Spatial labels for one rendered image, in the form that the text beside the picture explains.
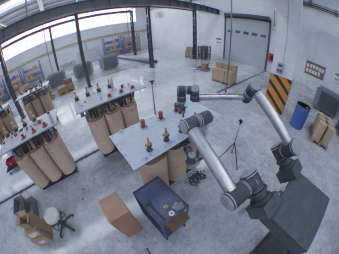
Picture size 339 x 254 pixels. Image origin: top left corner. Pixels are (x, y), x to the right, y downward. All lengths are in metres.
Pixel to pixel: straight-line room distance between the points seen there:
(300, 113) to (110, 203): 5.88
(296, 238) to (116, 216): 2.02
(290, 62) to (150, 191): 5.78
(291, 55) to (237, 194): 5.32
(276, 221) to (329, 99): 8.31
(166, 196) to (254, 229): 1.81
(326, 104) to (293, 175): 7.70
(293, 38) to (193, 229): 6.17
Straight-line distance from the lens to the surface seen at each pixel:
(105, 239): 2.95
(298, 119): 5.96
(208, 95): 1.87
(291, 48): 6.02
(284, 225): 1.73
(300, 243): 1.81
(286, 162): 2.08
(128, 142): 2.02
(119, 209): 1.98
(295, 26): 6.07
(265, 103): 1.82
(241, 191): 1.41
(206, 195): 3.02
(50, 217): 3.13
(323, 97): 9.39
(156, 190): 2.05
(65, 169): 3.71
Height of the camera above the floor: 2.66
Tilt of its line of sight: 37 degrees down
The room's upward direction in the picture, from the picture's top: 3 degrees counter-clockwise
